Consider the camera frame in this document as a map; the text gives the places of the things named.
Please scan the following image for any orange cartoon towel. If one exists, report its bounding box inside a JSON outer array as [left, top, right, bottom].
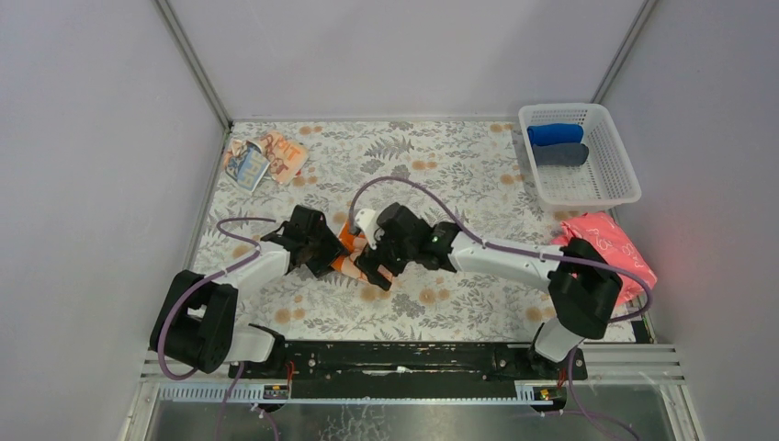
[[331, 221, 369, 283]]

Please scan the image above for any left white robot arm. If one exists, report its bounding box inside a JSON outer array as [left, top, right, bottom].
[[149, 205, 347, 380]]

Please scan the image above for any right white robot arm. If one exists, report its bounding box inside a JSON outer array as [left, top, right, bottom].
[[353, 203, 622, 363]]

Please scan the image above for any peach lettered towel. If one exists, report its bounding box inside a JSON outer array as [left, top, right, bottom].
[[221, 131, 310, 193]]

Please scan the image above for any floral table mat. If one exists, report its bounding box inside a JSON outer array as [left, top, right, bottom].
[[173, 119, 638, 344]]

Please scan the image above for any grey rolled towel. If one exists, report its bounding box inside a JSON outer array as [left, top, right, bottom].
[[531, 143, 590, 166]]

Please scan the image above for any blue rolled towel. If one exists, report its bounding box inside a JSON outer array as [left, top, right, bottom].
[[526, 123, 584, 146]]

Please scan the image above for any white plastic basket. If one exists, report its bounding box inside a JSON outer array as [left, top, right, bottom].
[[518, 103, 641, 212]]

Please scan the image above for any pink folded towel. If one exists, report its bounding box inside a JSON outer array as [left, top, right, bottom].
[[551, 212, 658, 288]]

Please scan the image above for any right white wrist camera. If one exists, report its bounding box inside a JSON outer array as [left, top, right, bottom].
[[354, 209, 382, 250]]

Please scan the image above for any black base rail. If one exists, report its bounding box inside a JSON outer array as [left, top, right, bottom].
[[240, 340, 588, 401]]

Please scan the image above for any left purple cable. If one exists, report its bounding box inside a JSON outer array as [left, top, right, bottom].
[[156, 217, 278, 441]]

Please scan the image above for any purple cable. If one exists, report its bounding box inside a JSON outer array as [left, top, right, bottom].
[[156, 217, 278, 441], [347, 176, 653, 441]]

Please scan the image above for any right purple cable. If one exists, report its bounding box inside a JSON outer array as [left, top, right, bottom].
[[347, 176, 653, 441]]

